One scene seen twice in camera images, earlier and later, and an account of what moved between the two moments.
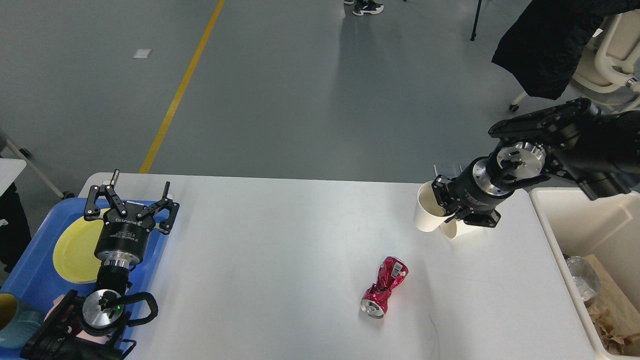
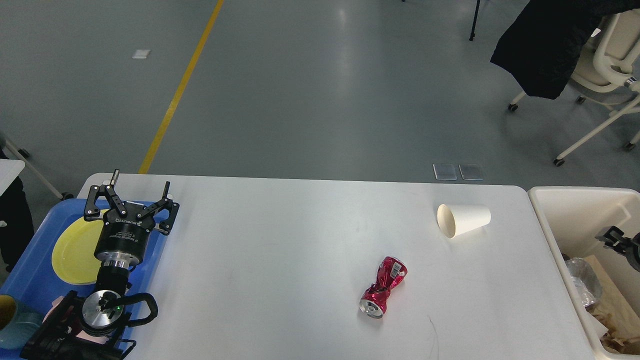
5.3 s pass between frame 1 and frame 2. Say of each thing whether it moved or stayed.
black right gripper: moved
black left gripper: stayed
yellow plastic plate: stayed
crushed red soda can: stayed
